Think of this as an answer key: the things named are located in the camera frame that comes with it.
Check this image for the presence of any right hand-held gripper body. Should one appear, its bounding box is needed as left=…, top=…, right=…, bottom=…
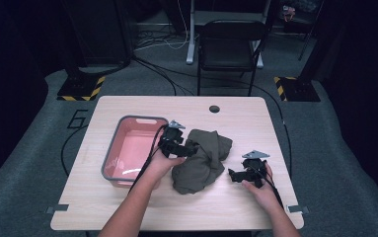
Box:
left=240, top=150, right=271, bottom=190

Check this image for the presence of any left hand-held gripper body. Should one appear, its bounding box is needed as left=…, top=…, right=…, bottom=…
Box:
left=158, top=119, right=194, bottom=159

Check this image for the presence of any olive green cloth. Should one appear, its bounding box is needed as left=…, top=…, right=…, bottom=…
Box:
left=171, top=128, right=234, bottom=196

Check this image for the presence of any pink basin with grey rim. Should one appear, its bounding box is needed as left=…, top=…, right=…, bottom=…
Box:
left=101, top=115, right=171, bottom=190

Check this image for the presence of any person's left hand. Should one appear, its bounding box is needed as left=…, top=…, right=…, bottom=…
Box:
left=146, top=149, right=187, bottom=192

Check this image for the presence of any person's right hand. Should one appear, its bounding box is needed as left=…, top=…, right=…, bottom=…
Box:
left=241, top=162, right=277, bottom=213

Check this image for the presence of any grey tape strip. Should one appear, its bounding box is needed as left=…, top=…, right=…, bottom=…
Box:
left=285, top=204, right=310, bottom=214
left=45, top=203, right=70, bottom=215

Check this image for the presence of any black stand base hazard tape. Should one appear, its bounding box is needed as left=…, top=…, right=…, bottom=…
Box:
left=273, top=76, right=322, bottom=103
left=56, top=75, right=107, bottom=102

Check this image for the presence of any black folding chair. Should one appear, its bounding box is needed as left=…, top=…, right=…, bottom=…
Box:
left=196, top=19, right=267, bottom=97

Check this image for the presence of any black cabinet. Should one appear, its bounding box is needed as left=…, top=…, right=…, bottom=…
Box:
left=60, top=0, right=135, bottom=68

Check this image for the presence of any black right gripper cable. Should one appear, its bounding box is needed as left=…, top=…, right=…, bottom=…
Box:
left=248, top=164, right=285, bottom=209

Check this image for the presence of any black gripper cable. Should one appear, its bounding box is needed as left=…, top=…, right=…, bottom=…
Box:
left=127, top=123, right=169, bottom=195
left=248, top=164, right=285, bottom=209

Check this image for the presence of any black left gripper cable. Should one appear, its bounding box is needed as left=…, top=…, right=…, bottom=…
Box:
left=127, top=123, right=169, bottom=195

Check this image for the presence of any white floor cable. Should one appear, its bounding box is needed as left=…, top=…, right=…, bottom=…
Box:
left=133, top=0, right=190, bottom=52

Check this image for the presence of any black floor cable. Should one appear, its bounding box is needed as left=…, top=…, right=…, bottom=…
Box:
left=60, top=123, right=89, bottom=178

